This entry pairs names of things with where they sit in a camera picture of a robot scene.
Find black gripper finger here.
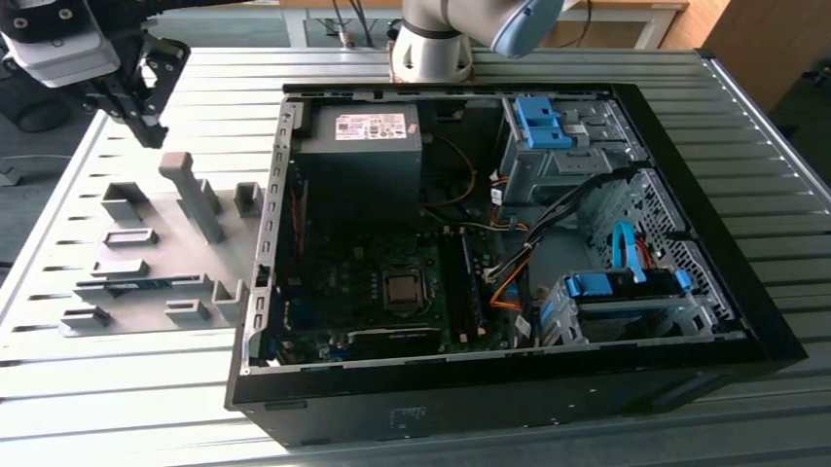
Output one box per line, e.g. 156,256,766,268
139,33,193,149
76,72,152,149

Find blue RAM stick white label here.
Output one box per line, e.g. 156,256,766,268
76,276,201,292

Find grey floor stand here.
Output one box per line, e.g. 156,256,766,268
0,154,67,187

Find grey parts rack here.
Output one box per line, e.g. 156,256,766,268
57,151,267,338

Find grey power supply unit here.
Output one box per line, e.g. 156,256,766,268
291,101,427,215

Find green motherboard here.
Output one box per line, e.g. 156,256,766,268
271,228,520,364

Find CPU with silver top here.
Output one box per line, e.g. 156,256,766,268
386,274,423,303

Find grey metal drive cage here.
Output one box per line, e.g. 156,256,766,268
499,94,651,205

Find black graphics card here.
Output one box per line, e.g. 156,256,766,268
343,325,443,359

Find white framed wooden desk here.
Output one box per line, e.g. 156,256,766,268
278,0,690,50

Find hard disk in blue carrier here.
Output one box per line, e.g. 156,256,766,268
562,269,694,301

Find black open PC case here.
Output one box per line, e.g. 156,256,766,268
223,82,810,449

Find grey metal disk bay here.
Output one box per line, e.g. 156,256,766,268
535,291,722,346

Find brown wooden cabinet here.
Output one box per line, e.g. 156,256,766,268
660,0,831,113

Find white camera with black bracket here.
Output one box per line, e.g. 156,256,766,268
0,0,123,90

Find yellow looped wire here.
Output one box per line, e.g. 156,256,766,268
420,135,479,218

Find blue plastic drive bracket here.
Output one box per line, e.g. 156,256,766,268
512,95,576,150

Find black cable bundle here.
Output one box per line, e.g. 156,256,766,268
518,167,642,249

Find orange wires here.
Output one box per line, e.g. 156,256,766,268
487,265,526,311

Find blue flat wire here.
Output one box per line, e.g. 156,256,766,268
610,221,651,286

